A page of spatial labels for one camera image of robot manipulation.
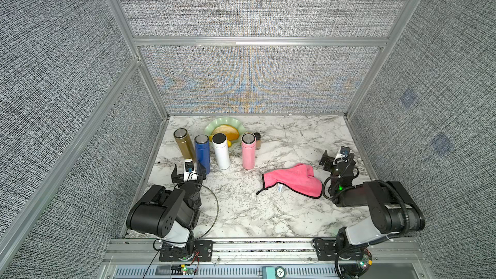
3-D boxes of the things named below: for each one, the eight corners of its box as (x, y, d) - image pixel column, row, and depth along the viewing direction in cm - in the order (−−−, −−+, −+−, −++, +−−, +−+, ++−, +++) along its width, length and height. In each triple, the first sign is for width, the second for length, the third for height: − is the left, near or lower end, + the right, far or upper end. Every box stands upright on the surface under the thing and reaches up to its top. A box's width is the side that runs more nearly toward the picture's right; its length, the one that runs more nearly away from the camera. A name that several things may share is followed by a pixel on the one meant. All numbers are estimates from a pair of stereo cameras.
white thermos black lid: (217, 169, 98) (211, 144, 81) (218, 159, 102) (213, 132, 85) (229, 169, 98) (226, 144, 81) (230, 159, 102) (227, 132, 85)
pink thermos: (242, 169, 98) (241, 144, 81) (242, 159, 102) (241, 133, 85) (254, 169, 98) (256, 144, 81) (254, 159, 102) (255, 133, 85)
